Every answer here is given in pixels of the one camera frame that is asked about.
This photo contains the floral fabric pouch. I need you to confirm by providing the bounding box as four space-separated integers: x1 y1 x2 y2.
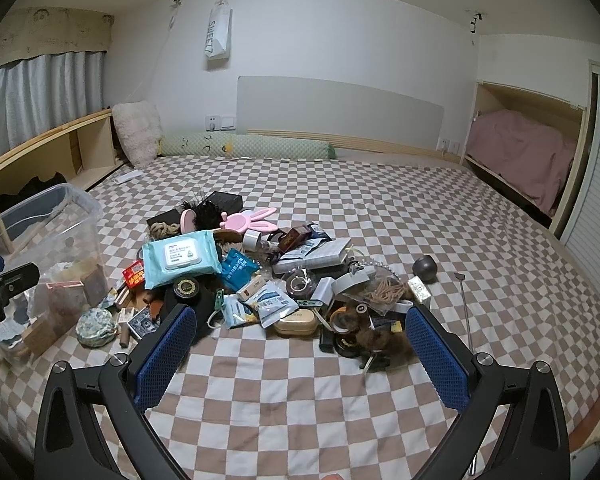
76 307 117 348

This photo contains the beige KINYO case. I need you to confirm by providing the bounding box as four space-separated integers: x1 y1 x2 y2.
273 309 320 337

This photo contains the white clear plastic box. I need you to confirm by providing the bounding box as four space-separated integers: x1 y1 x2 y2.
300 238 351 270

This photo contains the clear plastic storage bin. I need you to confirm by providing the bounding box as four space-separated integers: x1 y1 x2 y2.
0 183 109 367

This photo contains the black clothing on shelf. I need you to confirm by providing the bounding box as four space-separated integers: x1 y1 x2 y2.
0 172 67 212

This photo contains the red snack packet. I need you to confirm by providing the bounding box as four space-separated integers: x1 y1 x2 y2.
122 260 145 290

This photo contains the wooden bedside shelf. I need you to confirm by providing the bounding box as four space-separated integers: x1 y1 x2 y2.
0 110 123 252

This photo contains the grey window curtain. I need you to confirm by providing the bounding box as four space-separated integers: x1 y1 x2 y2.
0 52 105 156

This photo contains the brown fur hair piece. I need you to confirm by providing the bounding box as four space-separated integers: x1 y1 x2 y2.
346 306 415 372

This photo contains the white remote on bed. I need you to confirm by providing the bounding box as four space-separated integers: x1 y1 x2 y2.
116 170 144 184

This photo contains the teal wet wipes pack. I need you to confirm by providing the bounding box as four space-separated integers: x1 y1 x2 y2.
142 231 221 289

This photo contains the metal telescopic rod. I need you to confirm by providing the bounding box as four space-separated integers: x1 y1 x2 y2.
454 272 478 477

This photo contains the checkered bed sheet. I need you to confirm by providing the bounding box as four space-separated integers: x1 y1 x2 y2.
0 154 600 480

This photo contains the black fabric bag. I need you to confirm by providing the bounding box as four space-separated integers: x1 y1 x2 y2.
159 275 215 344

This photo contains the white fluffy pillow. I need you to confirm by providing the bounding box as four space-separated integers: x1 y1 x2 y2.
111 101 162 168

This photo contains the green clothes clip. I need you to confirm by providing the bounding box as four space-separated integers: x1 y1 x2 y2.
207 288 224 330

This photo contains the dark round ball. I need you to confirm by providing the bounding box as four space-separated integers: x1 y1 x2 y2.
412 255 438 284

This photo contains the orange tape roll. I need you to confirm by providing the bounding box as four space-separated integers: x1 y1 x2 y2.
329 307 360 336

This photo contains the black box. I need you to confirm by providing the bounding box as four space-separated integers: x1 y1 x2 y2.
204 191 244 216

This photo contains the blue snack packet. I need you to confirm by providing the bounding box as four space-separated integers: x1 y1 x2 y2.
220 248 260 292

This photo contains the grey cardboard box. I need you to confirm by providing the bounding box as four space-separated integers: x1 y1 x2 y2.
332 264 377 295

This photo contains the white blue mask packet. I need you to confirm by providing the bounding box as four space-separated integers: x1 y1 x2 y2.
246 282 299 328

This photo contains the white cream small box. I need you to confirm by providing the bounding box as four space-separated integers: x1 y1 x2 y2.
236 275 268 299

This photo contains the green bolster pillow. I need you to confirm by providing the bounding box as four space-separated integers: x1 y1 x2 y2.
158 131 337 160

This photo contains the pink bunny hand mirror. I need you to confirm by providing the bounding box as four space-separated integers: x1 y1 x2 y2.
179 206 280 235

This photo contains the white power adapter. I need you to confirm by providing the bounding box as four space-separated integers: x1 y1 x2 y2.
311 276 335 307

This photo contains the brown tape roll in wrap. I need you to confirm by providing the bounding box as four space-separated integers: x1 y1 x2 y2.
284 268 317 300

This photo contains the pink blanket in alcove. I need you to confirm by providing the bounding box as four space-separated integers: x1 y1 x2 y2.
466 108 576 214

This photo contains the grey headboard panel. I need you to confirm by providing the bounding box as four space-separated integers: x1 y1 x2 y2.
237 76 444 150

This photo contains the white hanging paper bag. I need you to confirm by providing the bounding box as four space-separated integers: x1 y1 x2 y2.
204 0 232 61

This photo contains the coiled beige rope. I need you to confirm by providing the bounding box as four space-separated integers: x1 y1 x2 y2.
148 220 181 241

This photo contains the wall power outlet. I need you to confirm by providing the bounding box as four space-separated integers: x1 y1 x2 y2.
204 115 236 131

